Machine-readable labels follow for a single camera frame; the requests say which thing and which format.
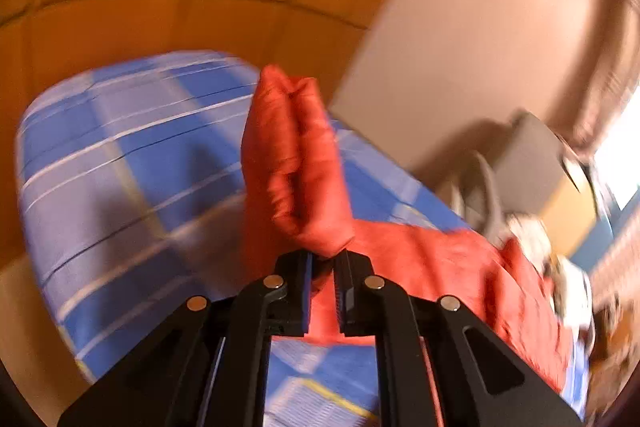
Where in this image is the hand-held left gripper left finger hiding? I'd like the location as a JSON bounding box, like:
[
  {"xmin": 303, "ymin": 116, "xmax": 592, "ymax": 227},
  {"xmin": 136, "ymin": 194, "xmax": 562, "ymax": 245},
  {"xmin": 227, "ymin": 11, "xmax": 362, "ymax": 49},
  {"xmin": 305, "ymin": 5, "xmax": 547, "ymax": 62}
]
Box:
[{"xmin": 57, "ymin": 252, "xmax": 314, "ymax": 427}]

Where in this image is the grey yellow blue padded headboard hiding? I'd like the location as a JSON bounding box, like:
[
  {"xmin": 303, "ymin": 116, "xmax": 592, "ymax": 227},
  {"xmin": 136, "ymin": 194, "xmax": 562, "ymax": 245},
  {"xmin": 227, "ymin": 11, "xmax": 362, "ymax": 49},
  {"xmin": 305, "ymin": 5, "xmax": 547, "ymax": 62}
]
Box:
[{"xmin": 492, "ymin": 109, "xmax": 640, "ymax": 278}]

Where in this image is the orange puffer jacket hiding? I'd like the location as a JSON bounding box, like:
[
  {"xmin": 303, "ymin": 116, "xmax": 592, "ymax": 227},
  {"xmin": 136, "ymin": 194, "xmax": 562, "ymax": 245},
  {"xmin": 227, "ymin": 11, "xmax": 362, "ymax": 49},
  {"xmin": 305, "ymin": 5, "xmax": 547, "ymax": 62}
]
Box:
[{"xmin": 240, "ymin": 64, "xmax": 576, "ymax": 427}]

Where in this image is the cluttered wooden nightstand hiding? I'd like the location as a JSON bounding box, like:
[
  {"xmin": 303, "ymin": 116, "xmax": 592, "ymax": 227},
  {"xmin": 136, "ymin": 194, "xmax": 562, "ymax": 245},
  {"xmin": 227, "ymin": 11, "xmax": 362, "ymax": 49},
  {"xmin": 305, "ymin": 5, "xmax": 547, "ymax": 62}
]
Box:
[{"xmin": 587, "ymin": 292, "xmax": 640, "ymax": 413}]

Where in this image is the white printed pillow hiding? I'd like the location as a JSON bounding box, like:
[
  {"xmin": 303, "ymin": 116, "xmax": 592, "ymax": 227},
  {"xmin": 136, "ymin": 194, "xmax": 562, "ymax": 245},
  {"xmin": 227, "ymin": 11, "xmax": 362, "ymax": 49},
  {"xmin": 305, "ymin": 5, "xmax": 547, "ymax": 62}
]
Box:
[{"xmin": 545, "ymin": 254, "xmax": 598, "ymax": 353}]

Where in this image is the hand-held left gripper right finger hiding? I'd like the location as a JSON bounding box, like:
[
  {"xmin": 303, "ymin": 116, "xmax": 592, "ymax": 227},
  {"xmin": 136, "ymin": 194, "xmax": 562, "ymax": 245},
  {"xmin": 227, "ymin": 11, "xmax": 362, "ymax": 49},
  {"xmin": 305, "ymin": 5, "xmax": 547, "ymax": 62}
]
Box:
[{"xmin": 334, "ymin": 249, "xmax": 586, "ymax": 427}]

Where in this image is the pale window curtain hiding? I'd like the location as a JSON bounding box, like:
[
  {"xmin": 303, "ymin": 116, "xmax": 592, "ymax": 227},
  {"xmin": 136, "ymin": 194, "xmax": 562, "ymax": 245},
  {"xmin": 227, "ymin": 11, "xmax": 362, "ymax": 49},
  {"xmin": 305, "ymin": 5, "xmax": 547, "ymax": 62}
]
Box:
[{"xmin": 570, "ymin": 42, "xmax": 640, "ymax": 158}]

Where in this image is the blue plaid bed sheet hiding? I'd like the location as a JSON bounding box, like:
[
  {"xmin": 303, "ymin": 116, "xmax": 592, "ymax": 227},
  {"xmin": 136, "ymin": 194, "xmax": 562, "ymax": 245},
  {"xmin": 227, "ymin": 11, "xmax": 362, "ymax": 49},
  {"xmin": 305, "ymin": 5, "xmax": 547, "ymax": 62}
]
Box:
[{"xmin": 15, "ymin": 49, "xmax": 591, "ymax": 427}]

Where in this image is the beige quilted blanket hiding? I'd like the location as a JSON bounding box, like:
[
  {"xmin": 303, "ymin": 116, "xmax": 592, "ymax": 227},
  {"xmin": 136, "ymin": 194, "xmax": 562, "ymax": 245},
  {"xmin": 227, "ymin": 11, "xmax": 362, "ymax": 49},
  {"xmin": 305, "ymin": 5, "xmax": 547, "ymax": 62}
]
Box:
[{"xmin": 502, "ymin": 213, "xmax": 553, "ymax": 260}]

